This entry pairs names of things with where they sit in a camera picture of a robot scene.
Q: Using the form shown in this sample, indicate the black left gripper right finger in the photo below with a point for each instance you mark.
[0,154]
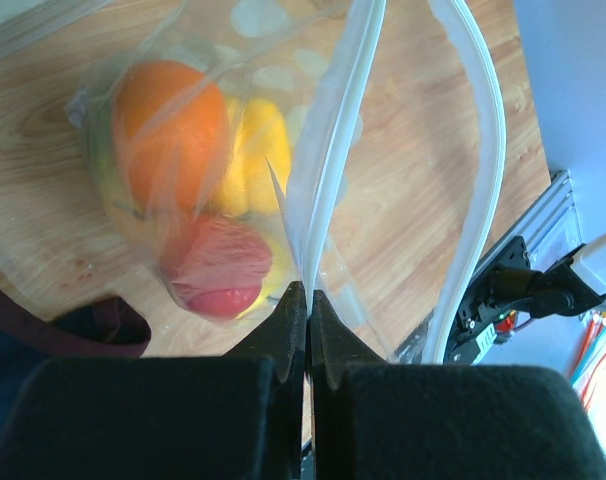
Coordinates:
[377,420]

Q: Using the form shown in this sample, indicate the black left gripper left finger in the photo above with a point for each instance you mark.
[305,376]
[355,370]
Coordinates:
[234,416]

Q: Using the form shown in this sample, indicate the clear dotted zip top bag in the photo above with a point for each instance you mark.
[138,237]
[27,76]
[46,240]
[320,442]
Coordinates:
[356,147]

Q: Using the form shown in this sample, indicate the orange fruit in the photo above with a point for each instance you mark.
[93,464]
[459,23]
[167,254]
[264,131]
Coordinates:
[166,140]

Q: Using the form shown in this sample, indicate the orange green mango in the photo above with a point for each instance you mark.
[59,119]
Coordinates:
[101,157]

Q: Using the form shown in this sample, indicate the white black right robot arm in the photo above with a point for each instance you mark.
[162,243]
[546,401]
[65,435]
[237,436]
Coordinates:
[573,285]

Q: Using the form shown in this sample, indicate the dark navy cloth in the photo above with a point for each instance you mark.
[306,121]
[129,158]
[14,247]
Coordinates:
[109,327]

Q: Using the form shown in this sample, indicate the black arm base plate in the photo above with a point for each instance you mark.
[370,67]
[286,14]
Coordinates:
[488,310]

